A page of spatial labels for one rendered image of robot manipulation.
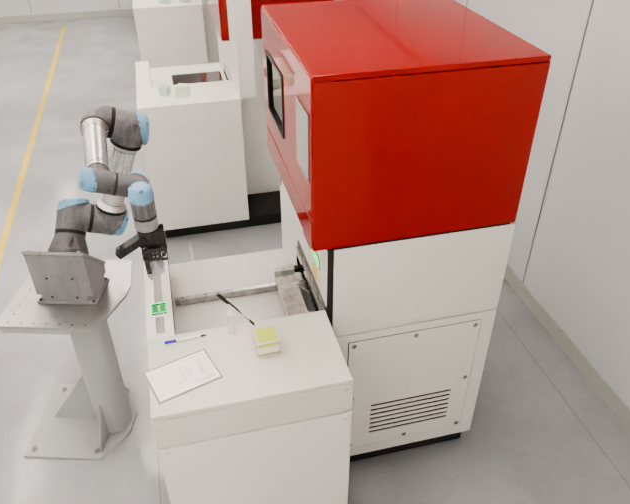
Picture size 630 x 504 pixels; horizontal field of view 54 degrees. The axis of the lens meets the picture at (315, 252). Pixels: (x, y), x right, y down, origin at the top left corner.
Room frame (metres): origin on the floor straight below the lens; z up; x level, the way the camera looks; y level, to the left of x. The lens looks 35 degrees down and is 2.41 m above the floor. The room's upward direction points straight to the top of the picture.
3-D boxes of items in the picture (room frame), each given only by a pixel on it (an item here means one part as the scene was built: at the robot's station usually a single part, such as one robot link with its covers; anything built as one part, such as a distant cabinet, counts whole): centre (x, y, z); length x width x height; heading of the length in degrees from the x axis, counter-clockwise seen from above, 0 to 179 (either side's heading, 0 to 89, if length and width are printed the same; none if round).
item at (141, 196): (1.68, 0.55, 1.41); 0.09 x 0.08 x 0.11; 20
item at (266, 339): (1.47, 0.16, 1.00); 0.07 x 0.07 x 0.07; 16
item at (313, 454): (1.72, 0.30, 0.41); 0.97 x 0.64 x 0.82; 14
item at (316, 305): (1.89, 0.02, 0.89); 0.44 x 0.02 x 0.10; 14
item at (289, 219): (2.07, 0.05, 1.02); 0.82 x 0.03 x 0.40; 14
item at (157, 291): (1.80, 0.59, 0.89); 0.55 x 0.09 x 0.14; 14
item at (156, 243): (1.68, 0.54, 1.25); 0.09 x 0.08 x 0.12; 104
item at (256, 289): (1.93, 0.31, 0.84); 0.50 x 0.02 x 0.03; 104
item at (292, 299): (1.84, 0.09, 0.87); 0.36 x 0.08 x 0.03; 14
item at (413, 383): (2.15, -0.28, 0.41); 0.82 x 0.71 x 0.82; 14
